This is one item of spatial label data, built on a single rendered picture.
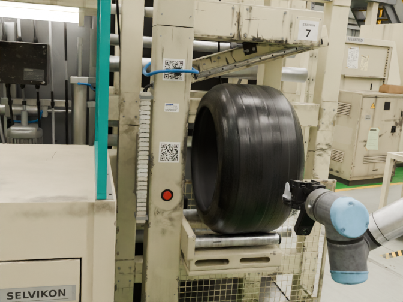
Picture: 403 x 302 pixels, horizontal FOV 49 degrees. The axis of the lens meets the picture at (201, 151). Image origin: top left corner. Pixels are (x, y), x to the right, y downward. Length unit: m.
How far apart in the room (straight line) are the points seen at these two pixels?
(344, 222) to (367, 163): 5.38
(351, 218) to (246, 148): 0.48
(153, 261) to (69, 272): 0.80
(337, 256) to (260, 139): 0.50
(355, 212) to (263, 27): 1.03
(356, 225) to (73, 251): 0.64
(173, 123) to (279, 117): 0.37
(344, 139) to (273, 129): 4.83
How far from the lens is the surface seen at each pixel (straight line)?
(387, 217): 1.26
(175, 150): 1.60
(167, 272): 1.76
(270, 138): 1.50
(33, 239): 0.94
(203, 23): 1.85
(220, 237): 1.67
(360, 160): 6.35
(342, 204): 1.11
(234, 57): 2.03
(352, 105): 6.24
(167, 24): 1.56
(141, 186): 1.62
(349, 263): 1.16
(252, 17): 1.91
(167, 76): 1.56
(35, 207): 0.92
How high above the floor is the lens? 1.56
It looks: 12 degrees down
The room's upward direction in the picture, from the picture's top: 4 degrees clockwise
